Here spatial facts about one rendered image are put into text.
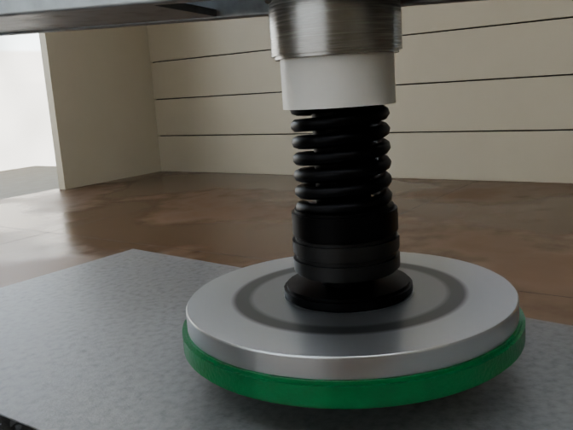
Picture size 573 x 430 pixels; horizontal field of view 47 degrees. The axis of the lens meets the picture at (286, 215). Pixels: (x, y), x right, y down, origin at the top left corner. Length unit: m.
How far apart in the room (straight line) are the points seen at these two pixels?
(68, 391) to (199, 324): 0.12
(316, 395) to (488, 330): 0.10
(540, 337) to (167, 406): 0.27
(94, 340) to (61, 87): 7.95
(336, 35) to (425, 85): 6.67
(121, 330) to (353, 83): 0.31
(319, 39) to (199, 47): 8.39
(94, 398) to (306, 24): 0.27
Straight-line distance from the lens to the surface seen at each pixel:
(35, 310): 0.67
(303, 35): 0.38
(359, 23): 0.38
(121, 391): 0.47
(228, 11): 0.50
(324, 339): 0.36
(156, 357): 0.51
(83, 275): 0.77
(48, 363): 0.54
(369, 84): 0.39
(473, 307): 0.41
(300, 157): 0.40
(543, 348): 0.50
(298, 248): 0.41
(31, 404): 0.48
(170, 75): 9.14
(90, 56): 8.78
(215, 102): 8.63
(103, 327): 0.59
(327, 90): 0.38
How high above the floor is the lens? 1.06
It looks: 11 degrees down
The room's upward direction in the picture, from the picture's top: 4 degrees counter-clockwise
